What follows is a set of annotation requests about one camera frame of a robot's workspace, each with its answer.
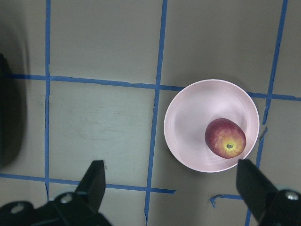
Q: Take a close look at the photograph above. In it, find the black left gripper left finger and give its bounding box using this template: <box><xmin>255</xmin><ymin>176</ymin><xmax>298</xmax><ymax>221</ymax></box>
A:
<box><xmin>75</xmin><ymin>160</ymin><xmax>105</xmax><ymax>211</ymax></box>

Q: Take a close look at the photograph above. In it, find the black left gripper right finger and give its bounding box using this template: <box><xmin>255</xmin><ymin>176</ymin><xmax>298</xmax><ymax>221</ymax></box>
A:
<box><xmin>236</xmin><ymin>159</ymin><xmax>277</xmax><ymax>220</ymax></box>

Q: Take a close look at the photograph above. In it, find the red apple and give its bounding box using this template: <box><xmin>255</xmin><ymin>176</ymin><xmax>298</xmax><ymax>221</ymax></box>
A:
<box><xmin>205</xmin><ymin>118</ymin><xmax>246</xmax><ymax>159</ymax></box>

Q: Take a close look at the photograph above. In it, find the pink plate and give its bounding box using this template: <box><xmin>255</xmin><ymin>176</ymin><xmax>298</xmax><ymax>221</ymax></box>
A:
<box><xmin>164</xmin><ymin>79</ymin><xmax>260</xmax><ymax>173</ymax></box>

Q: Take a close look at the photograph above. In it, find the black rice cooker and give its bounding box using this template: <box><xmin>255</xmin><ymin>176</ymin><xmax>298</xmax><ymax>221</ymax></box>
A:
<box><xmin>0</xmin><ymin>54</ymin><xmax>24</xmax><ymax>169</ymax></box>

